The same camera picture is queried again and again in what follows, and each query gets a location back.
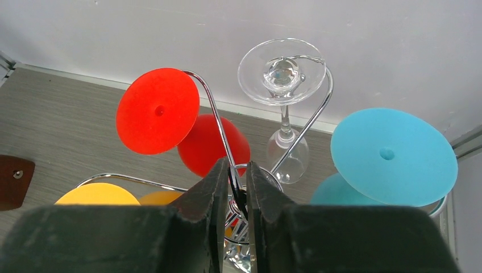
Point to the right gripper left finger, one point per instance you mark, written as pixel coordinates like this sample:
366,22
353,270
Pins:
184,236

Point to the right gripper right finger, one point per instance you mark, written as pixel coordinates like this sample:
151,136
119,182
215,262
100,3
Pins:
289,237

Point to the chrome wine glass rack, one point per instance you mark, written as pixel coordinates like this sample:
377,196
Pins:
238,154

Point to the yellow wine glass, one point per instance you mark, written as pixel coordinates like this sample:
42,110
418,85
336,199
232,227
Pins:
110,194

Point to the blue wine glass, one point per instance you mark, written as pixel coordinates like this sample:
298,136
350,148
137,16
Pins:
387,157

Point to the red wine glass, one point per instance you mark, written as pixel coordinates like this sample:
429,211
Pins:
160,111

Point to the clear wine glass back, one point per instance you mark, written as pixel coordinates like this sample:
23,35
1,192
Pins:
283,72

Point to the brown wooden metronome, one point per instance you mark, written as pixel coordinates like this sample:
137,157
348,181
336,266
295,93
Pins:
16,176

